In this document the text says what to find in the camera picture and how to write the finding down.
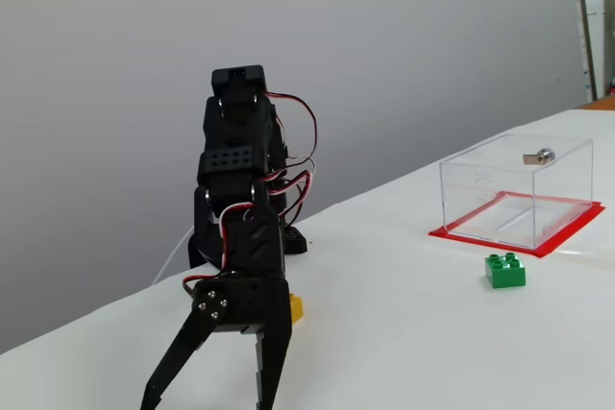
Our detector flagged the metal box lock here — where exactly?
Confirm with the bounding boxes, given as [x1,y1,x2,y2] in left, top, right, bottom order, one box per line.
[522,148,556,167]

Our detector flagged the grey metal shelf post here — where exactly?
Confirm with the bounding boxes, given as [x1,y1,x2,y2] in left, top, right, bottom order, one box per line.
[574,0,600,104]

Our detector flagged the wooden table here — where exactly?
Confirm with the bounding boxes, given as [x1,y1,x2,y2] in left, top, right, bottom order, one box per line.
[576,96,615,112]

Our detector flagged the red white black servo wire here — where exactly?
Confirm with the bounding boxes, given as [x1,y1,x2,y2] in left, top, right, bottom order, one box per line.
[181,202,257,297]
[265,91,319,162]

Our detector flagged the transparent plastic box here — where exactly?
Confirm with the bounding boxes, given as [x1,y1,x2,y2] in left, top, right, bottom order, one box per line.
[439,133,595,251]

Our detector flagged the white refrigerator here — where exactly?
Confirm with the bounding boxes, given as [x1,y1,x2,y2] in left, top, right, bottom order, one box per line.
[581,0,606,100]

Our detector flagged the green lego brick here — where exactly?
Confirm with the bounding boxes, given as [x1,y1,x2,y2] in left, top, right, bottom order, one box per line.
[483,252,528,290]

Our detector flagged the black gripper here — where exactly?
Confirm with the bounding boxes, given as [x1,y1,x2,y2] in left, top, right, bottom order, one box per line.
[139,277,294,410]

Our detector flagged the red tape frame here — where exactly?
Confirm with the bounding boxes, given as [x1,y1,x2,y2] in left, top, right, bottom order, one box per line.
[428,191,606,260]

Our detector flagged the white cable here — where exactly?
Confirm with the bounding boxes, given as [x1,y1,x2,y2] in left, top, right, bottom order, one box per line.
[152,229,194,286]

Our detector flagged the yellow lego brick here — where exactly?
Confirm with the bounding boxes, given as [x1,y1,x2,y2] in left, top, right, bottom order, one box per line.
[289,294,306,325]

